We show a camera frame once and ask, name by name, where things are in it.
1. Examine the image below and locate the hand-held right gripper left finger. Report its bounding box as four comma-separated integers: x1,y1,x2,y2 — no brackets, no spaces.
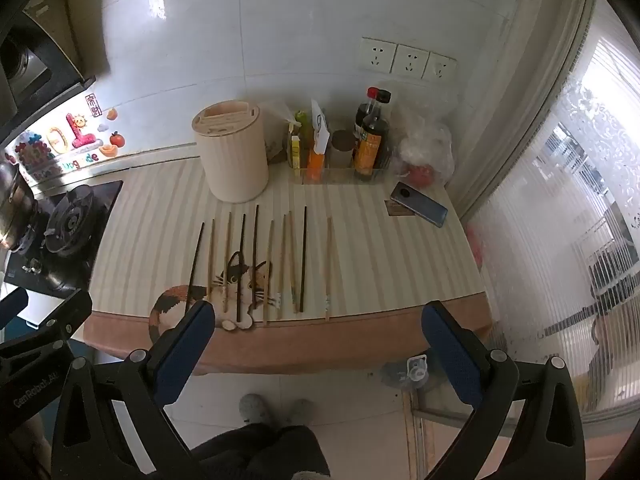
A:
51,300,217,480

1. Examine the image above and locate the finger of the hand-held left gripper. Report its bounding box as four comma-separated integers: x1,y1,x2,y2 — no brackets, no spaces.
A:
0,287,30,322
30,288,94,347

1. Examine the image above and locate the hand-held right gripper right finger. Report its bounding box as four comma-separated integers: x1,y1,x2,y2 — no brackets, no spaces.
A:
421,301,587,480

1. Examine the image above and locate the set of wooden chopsticks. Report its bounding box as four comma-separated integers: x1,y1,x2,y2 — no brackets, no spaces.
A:
206,211,334,324

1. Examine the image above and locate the beige ribbed chopstick holder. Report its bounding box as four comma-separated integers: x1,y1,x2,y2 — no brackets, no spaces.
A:
192,100,271,205

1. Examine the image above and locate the clear plastic container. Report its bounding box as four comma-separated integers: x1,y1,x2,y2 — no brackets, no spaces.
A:
379,354,432,392

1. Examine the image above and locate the black gas stove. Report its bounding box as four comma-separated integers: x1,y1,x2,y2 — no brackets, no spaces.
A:
3,180,124,307

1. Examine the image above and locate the grey slipper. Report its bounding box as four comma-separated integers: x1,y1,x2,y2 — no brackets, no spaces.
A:
238,393,274,427
286,398,316,427

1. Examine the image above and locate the steel pot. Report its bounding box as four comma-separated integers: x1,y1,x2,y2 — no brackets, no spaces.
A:
0,157,39,252

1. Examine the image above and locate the red plastic bag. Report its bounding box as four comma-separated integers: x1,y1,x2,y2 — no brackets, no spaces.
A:
466,224,484,272

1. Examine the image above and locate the blue smartphone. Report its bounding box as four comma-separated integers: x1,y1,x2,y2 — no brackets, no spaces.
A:
389,181,449,229

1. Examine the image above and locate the brown card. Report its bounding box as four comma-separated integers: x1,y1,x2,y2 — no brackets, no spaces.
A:
383,198,417,219

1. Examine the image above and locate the frosted glass sliding door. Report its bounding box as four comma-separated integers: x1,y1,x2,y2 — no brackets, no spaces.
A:
457,0,640,428

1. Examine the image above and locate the red tomato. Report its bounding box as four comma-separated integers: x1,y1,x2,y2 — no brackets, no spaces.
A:
407,164,434,189

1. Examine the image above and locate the clear organizer tray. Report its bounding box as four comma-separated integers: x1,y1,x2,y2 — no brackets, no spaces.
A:
287,146,394,185

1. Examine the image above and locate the white plastic bag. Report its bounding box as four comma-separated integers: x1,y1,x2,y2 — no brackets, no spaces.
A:
394,104,457,188

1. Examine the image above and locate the black-cap sauce bottle orange label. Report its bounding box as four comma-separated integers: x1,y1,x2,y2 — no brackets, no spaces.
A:
354,89,392,182

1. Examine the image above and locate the black range hood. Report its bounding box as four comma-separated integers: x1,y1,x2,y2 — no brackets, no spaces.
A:
0,7,97,128

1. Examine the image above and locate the clear plastic bag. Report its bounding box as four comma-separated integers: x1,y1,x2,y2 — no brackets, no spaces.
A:
264,99,302,163

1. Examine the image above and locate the red-cap dark sauce bottle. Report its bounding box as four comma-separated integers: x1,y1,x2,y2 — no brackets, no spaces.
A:
353,86,381,142

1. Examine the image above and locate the white packet blue print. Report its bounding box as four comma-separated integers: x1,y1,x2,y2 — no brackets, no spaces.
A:
309,98,332,154

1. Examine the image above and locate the white wall socket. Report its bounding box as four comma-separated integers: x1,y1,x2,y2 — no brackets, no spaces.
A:
391,43,430,80
358,37,399,74
422,52,458,84

